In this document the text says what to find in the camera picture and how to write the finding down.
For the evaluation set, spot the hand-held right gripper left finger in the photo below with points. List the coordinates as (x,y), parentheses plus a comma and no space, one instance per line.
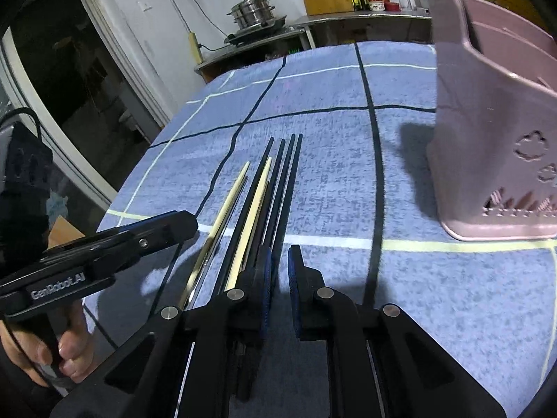
(265,289)

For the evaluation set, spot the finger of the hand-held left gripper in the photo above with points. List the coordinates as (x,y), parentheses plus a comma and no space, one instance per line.
(165,226)

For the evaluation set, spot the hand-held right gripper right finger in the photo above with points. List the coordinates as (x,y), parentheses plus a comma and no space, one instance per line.
(293,289)

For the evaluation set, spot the beige wooden chopstick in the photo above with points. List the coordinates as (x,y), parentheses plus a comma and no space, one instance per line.
(248,226)
(230,200)

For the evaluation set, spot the black chopstick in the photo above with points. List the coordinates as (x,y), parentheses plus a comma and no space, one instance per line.
(274,174)
(291,174)
(284,170)
(251,191)

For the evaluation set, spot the pink plastic utensil holder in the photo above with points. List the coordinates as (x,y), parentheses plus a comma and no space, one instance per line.
(478,117)

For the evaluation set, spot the person's left hand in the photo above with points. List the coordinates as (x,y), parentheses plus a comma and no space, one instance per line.
(74,352)

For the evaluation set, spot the brown cardboard box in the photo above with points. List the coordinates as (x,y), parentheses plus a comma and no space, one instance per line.
(65,231)

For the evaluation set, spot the blue checked tablecloth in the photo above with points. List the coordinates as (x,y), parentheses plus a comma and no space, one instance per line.
(326,183)

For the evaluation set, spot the cream power strip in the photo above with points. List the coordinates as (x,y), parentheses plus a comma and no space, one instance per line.
(194,48)

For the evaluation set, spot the low steel shelf table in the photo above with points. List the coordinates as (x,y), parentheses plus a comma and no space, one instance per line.
(243,56)

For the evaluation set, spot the white framed glass door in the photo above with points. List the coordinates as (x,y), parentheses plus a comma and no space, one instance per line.
(52,74)

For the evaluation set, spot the black induction cooker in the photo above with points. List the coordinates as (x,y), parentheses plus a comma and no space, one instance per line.
(256,34)

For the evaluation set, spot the steel steamer pot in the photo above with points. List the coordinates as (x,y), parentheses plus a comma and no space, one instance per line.
(252,13)

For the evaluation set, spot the steel counter table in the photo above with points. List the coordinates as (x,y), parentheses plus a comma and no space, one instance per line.
(370,26)

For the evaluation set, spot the red lidded jar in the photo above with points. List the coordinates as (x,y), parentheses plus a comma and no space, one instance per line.
(392,7)
(374,2)

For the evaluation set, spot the clear drinking glass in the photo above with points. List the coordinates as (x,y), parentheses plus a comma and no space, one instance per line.
(404,3)

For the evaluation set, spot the white wall switch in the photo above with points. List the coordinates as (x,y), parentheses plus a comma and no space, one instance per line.
(145,6)

